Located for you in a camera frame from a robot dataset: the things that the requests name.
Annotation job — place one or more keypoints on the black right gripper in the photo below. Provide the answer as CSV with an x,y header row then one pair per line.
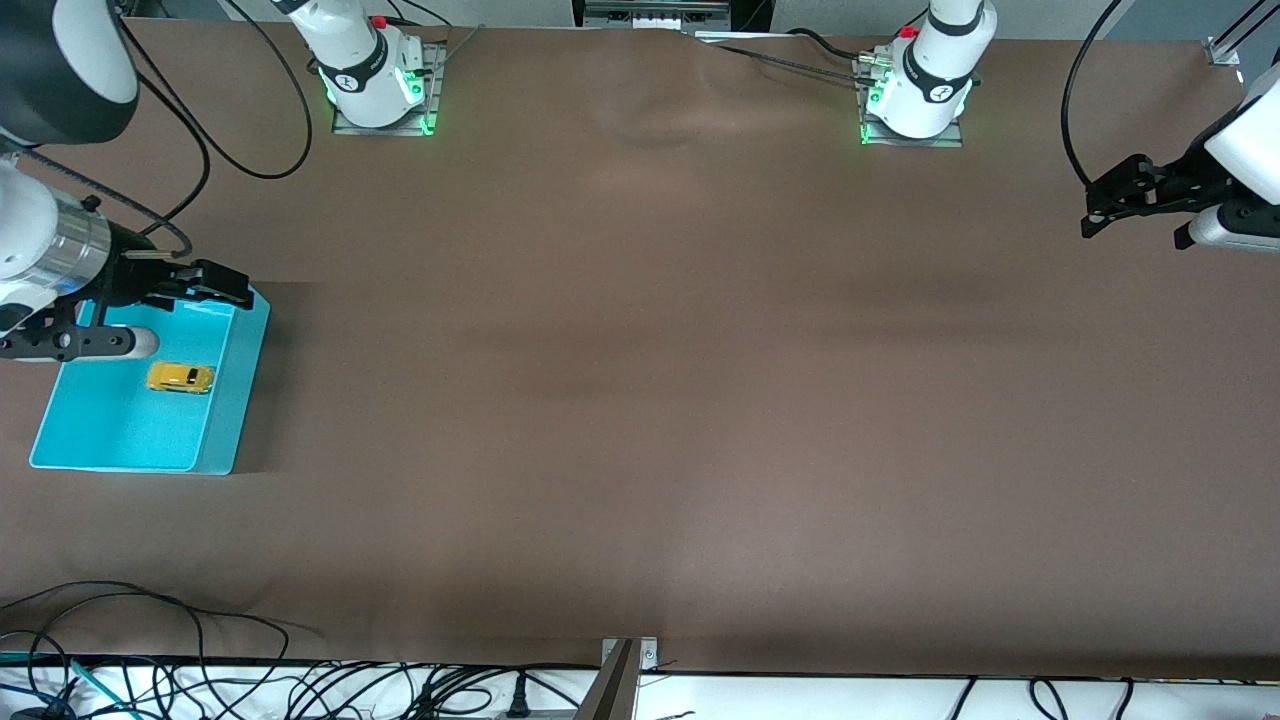
x,y
131,274

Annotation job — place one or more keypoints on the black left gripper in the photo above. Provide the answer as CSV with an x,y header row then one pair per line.
x,y
1178,181

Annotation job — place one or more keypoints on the yellow beetle toy car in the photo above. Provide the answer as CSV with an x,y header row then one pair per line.
x,y
180,377

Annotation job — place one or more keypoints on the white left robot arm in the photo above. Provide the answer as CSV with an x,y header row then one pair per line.
x,y
1250,140

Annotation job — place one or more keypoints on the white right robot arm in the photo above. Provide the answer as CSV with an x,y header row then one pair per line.
x,y
360,70

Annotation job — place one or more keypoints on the teal plastic bin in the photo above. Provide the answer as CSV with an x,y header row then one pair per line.
x,y
130,430

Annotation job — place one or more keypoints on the brown table cover sheet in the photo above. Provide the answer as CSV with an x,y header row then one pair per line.
x,y
640,400

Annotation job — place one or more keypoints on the black power strip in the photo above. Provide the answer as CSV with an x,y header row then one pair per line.
x,y
650,15

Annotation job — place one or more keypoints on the black power plug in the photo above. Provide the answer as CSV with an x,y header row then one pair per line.
x,y
518,700

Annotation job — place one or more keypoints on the aluminium frame corner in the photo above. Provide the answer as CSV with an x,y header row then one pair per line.
x,y
1222,50

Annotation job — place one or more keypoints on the aluminium profile post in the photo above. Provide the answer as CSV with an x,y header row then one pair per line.
x,y
615,690

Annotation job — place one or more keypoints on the small metal bracket plate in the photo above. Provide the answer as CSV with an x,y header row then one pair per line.
x,y
650,655

